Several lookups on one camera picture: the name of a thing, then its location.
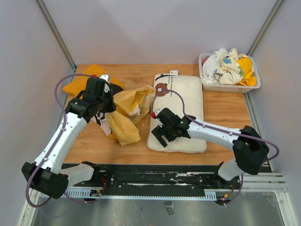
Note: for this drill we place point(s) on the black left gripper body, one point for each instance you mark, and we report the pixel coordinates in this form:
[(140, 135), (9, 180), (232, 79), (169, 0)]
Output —
[(109, 103)]

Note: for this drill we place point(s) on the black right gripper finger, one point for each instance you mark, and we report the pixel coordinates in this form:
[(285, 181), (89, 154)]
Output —
[(158, 132), (168, 135)]

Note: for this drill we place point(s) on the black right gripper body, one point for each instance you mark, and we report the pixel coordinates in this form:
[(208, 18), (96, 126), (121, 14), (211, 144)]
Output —
[(162, 129)]

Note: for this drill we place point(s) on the white bear print pillow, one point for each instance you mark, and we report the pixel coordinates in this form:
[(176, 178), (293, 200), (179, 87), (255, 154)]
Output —
[(190, 89)]

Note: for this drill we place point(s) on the yellow pillowcase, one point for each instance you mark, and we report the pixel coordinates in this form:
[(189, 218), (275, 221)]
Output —
[(131, 107)]

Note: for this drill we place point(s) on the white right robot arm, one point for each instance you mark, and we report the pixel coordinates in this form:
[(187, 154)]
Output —
[(250, 150)]

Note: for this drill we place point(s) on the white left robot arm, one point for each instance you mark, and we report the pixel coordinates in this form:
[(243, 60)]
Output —
[(45, 173)]

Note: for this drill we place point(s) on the orange mouse print pillow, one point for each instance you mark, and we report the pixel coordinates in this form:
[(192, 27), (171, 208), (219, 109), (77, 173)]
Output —
[(82, 87)]

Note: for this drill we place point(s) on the white plastic basket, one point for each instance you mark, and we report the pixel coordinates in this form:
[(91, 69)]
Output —
[(227, 88)]

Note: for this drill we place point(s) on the white crumpled cloth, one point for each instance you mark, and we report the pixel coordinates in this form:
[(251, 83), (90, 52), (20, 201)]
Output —
[(222, 67)]

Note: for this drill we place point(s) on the yellow cloth in basket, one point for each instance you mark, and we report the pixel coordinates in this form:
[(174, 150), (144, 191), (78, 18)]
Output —
[(248, 78)]

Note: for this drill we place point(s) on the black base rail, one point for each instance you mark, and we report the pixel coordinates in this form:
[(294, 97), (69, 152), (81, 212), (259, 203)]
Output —
[(201, 176)]

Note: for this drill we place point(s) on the white cable duct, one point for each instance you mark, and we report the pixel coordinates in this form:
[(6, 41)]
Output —
[(144, 192)]

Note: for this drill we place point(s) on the aluminium frame post left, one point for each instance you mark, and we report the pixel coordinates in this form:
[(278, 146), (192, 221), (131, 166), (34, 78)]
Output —
[(53, 28)]

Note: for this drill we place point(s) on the aluminium frame post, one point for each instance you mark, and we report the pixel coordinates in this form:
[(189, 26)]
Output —
[(265, 26), (53, 28)]

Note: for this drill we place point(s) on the aluminium frame post right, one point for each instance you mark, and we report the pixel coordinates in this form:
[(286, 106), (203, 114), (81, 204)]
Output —
[(265, 26)]

